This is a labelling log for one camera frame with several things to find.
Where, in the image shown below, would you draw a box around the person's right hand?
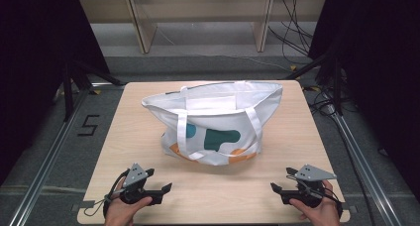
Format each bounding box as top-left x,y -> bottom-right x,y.
289,179 -> 343,226

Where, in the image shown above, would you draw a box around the black cables on floor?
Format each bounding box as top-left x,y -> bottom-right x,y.
302,84 -> 360,117

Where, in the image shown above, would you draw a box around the black curtain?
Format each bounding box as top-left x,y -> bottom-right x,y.
308,0 -> 420,200
0,0 -> 112,187

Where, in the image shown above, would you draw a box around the person's left hand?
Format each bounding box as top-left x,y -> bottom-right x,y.
104,175 -> 154,226

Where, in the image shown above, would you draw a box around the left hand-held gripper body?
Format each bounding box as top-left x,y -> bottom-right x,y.
119,163 -> 165,206

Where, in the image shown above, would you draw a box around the white tote bag coloured shapes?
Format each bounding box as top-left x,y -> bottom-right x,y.
141,80 -> 284,167

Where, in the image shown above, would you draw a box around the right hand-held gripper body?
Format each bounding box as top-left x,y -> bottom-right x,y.
279,164 -> 338,208

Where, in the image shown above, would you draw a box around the black metal stand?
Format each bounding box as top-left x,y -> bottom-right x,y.
284,49 -> 345,117
61,59 -> 124,122

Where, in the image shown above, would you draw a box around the light wooden desk frame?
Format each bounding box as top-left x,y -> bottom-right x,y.
78,0 -> 328,55

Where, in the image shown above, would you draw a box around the metal floor rail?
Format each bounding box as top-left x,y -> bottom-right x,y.
9,83 -> 115,226
325,103 -> 403,226

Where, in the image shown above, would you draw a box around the bunch of black hanging cables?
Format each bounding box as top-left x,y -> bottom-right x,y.
267,0 -> 315,65

